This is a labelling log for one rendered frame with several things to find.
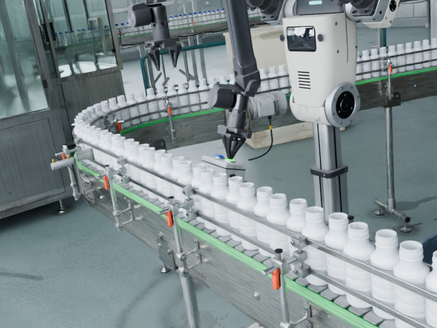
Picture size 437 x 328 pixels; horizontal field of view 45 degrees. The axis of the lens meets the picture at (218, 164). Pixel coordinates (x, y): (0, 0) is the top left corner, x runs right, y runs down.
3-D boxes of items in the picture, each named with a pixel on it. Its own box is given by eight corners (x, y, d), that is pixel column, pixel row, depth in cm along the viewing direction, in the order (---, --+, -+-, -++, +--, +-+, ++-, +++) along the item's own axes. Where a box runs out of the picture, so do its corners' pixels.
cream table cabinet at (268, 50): (322, 119, 638) (315, 18, 601) (347, 129, 580) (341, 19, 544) (235, 136, 613) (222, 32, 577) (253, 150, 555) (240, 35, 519)
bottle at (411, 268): (401, 340, 93) (399, 256, 87) (390, 319, 98) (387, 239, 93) (436, 336, 92) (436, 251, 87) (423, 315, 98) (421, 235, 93)
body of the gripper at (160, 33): (144, 47, 177) (140, 25, 174) (171, 42, 182) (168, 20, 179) (153, 47, 171) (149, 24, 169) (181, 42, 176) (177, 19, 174)
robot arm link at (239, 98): (253, 92, 162) (243, 91, 167) (235, 89, 158) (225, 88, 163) (250, 115, 163) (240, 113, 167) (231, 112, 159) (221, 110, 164)
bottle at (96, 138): (112, 165, 217) (105, 126, 212) (110, 170, 211) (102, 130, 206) (98, 167, 217) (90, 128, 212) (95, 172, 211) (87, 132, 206)
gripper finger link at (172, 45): (157, 69, 181) (153, 41, 178) (175, 66, 184) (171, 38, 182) (166, 70, 175) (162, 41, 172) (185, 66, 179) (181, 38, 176)
